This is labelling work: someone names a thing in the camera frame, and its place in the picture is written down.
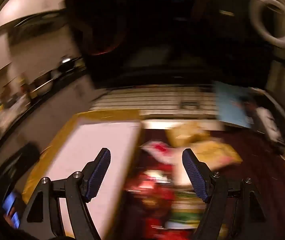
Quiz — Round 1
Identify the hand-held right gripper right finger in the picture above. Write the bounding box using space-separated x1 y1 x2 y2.
182 148 268 240

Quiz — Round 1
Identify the beige keyboard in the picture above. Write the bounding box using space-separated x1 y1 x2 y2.
90 85 220 120

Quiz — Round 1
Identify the yellow-edged white box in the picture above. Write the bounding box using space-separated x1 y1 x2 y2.
21 109 143 240

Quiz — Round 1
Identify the yellow-trimmed cracker packet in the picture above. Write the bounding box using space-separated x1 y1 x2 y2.
192 140 243 170

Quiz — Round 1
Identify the green pea packet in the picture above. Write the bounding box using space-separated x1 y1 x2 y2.
167 192 208 230

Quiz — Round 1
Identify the dark red tablecloth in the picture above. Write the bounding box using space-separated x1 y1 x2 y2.
132 127 285 240

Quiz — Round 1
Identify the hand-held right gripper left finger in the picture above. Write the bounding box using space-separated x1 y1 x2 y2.
19 147 111 240

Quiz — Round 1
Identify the red candy packet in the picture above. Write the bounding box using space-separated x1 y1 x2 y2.
142 215 180 240

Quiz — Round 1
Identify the white red snack packet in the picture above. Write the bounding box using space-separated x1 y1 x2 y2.
141 140 180 165

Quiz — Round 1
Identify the blue notebook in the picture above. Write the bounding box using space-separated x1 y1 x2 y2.
214 81 254 128

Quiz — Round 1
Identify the yellow cake packet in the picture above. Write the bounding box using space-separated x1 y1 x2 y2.
165 122 210 148

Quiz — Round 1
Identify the black monitor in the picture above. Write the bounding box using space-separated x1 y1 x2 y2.
65 0 273 90

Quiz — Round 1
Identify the lit blue screen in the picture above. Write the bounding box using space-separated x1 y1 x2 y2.
2 191 20 229

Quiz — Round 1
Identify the crinkled dark red packet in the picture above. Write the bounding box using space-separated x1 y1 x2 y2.
125 171 176 215

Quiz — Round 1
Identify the white ring light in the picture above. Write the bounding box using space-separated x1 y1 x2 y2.
249 0 285 48

